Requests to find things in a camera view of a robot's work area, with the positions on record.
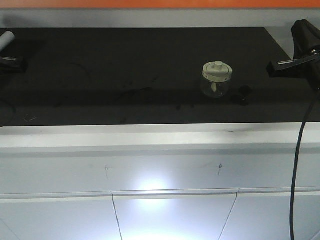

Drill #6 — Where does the rolled paper sheet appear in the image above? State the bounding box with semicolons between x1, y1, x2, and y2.
0;31;16;52

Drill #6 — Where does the glass jar with cream lid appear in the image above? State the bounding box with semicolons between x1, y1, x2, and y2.
200;60;233;99

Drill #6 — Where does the black camera cable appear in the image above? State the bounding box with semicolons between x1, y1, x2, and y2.
289;62;320;240

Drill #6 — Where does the orange sash bar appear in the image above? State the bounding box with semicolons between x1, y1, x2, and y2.
0;0;320;9

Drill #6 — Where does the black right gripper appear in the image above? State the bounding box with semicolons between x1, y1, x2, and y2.
266;19;320;78

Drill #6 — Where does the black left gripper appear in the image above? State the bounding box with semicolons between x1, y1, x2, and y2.
0;56;28;74

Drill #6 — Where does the white fume hood cabinet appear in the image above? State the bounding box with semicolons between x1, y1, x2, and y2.
0;15;320;240

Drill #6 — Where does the small black cap debris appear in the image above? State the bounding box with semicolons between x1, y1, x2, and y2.
230;85;253;107

